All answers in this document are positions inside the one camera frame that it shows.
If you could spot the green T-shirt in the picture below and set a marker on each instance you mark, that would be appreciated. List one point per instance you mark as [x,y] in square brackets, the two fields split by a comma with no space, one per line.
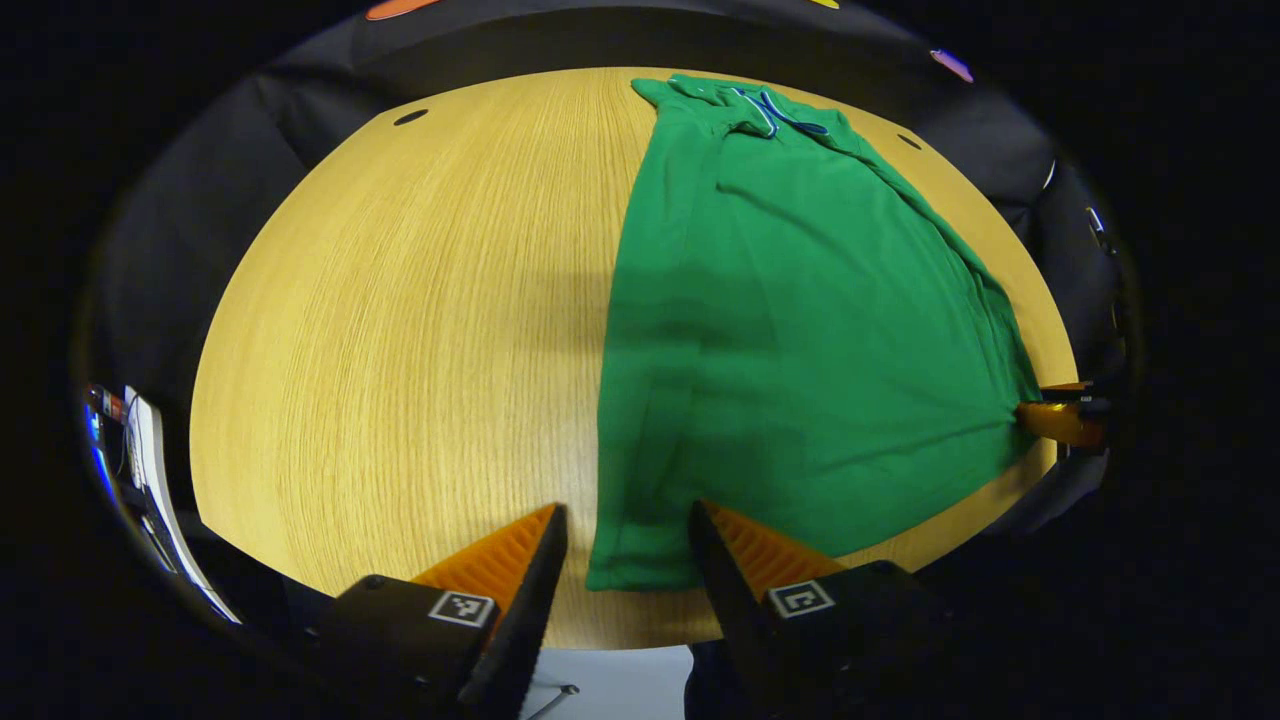
[800,350]

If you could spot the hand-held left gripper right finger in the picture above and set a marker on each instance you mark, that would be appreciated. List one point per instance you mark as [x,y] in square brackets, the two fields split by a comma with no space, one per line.
[725,610]

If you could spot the grey metal stand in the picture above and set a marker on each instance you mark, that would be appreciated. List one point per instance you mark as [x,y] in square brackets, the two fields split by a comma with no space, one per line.
[1096,220]

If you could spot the white side desk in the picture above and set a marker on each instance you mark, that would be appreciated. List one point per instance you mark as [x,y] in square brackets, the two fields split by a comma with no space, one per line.
[150,460]

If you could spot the black backdrop cloth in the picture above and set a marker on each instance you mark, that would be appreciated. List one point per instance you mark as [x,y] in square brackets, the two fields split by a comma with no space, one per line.
[330,80]

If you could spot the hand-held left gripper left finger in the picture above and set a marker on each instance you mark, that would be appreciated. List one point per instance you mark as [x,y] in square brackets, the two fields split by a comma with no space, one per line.
[530,610]

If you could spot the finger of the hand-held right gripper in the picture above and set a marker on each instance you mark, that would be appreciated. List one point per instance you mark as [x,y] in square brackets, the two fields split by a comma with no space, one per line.
[1068,388]
[1065,422]

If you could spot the computer monitor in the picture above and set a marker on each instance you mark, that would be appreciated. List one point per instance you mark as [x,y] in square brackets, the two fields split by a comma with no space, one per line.
[98,450]

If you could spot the thin metal rod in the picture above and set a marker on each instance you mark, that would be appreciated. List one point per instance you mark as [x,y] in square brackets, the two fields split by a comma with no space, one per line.
[555,695]

